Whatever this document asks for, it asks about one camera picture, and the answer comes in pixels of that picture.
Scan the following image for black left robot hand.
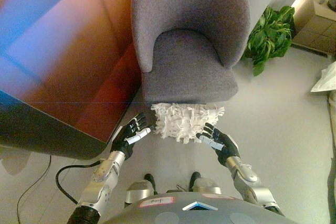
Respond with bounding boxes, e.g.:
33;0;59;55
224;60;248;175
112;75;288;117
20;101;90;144
110;112;153;161

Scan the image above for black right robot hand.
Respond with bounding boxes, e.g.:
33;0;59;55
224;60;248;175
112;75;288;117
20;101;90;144
196;122;241;168

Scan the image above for white shaggy pillow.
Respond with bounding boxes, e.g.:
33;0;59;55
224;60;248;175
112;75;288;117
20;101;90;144
150;102;226;145

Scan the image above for silver right robot leg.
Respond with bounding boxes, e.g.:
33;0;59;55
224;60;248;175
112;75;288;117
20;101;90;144
188;172;224;195

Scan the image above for silver robot leg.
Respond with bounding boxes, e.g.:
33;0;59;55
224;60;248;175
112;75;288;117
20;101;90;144
188;172;224;195
124;173;156;205

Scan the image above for silver left robot leg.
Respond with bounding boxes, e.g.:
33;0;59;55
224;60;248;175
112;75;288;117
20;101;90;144
124;173;156;205

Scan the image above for grey robot torso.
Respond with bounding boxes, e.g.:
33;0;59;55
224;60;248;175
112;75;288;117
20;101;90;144
101;191;300;224

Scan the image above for dark glossy cabinet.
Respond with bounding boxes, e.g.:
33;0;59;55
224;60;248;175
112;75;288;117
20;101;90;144
0;0;144;161

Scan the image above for grey fabric armchair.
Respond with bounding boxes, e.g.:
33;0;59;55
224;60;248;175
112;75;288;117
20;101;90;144
130;0;250;105

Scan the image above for green potted plant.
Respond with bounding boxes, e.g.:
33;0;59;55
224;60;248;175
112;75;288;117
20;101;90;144
240;5;296;77

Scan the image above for white plastic bag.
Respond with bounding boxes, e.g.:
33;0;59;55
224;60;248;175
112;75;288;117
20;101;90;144
310;61;336;93

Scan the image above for cardboard box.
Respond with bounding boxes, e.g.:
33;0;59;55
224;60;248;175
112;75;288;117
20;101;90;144
291;0;336;55

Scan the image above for thick black cable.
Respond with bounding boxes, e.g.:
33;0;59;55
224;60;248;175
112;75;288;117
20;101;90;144
56;159;103;205

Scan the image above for thin black cable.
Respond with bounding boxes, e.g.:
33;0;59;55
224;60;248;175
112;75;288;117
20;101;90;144
16;154;52;224

